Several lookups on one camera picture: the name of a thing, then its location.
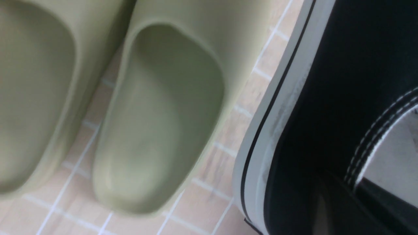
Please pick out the green foam slipper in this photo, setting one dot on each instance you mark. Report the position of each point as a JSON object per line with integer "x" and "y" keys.
{"x": 53, "y": 54}
{"x": 183, "y": 65}

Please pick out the right green foam slipper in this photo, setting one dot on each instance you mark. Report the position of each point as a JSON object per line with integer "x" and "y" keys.
{"x": 183, "y": 65}

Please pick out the black canvas sneaker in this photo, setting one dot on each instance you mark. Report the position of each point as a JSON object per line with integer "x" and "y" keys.
{"x": 329, "y": 151}

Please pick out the left green foam slipper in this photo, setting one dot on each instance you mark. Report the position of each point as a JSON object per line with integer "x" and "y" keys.
{"x": 53, "y": 54}

